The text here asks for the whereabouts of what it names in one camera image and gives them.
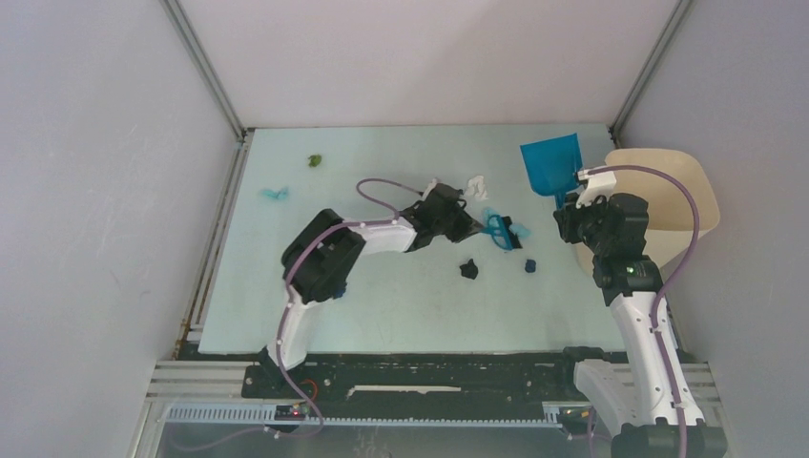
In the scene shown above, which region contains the blue dustpan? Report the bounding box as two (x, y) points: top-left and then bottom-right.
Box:
(520, 134), (583, 209)

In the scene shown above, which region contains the black paper scrap right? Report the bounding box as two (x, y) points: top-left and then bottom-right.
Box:
(459, 259), (479, 280)

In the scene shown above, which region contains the right aluminium frame post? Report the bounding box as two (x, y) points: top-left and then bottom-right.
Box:
(609, 0), (696, 147)

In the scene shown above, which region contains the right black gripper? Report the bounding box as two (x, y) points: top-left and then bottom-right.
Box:
(554, 188), (612, 255)

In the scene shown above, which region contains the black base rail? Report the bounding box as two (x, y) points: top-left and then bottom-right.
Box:
(238, 346), (628, 420)

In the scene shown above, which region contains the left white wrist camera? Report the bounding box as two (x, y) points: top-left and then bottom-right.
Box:
(422, 177), (441, 199)

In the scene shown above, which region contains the white paper scrap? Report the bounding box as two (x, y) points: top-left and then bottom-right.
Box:
(464, 175), (488, 201)

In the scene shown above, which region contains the teal paper scrap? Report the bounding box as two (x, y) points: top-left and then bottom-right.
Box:
(259, 186), (289, 201)
(509, 223), (531, 239)

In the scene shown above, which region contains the aluminium frame post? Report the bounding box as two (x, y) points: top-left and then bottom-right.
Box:
(609, 0), (696, 147)
(159, 0), (247, 141)

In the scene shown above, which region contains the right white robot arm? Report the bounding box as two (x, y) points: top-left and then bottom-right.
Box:
(553, 193), (728, 457)

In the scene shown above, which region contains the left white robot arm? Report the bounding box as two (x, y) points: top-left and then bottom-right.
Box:
(260, 182), (483, 398)

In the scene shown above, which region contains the cream waste bin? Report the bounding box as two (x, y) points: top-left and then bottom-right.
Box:
(605, 148), (720, 275)

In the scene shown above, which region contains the blue hand brush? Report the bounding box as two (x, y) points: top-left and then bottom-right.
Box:
(482, 207), (523, 251)

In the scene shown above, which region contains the left aluminium frame post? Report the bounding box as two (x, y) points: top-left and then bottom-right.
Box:
(159, 0), (247, 141)

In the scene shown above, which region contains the teal paper scrap right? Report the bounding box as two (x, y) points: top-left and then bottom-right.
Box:
(509, 223), (531, 239)

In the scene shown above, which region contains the white cable duct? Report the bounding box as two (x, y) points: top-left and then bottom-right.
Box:
(163, 403), (589, 428)

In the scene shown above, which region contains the teal paper scrap left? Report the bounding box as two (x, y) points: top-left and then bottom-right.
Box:
(259, 186), (289, 201)

